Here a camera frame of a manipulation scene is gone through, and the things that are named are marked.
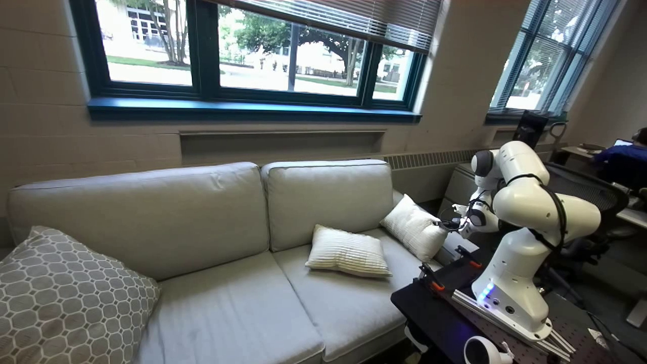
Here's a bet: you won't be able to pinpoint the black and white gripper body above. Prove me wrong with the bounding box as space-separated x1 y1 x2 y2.
444 203 472 234

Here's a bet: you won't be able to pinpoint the large white striped pillow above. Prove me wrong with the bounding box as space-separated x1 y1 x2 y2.
382 194 447 262

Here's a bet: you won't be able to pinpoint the small white striped pillow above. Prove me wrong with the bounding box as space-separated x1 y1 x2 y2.
304 225 387 276

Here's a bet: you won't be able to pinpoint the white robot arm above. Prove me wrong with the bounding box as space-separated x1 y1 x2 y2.
453 139 601 342

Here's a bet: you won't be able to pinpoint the light grey couch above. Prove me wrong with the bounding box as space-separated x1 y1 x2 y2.
6 159 420 364

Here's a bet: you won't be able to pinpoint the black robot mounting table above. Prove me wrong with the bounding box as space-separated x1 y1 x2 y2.
390 258 573 364

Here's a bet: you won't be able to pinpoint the white VR controller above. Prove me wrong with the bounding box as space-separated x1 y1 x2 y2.
463 335 514 364

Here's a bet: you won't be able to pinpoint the black office chair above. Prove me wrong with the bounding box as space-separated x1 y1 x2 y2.
545 162 628 264

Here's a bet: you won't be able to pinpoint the teal framed window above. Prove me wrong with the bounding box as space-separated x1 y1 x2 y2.
69 0 430 120
485 0 624 126

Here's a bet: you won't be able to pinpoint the grey window blinds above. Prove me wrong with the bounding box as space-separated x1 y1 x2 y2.
210 0 441 50

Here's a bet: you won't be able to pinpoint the grey patterned pillow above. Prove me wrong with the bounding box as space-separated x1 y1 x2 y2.
0 226 160 364

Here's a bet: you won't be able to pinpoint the orange handled clamp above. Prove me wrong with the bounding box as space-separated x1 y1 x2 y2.
454 244 482 271
420 264 447 293

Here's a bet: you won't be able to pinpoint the wall radiator vent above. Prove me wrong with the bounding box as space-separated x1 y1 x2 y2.
385 149 472 202

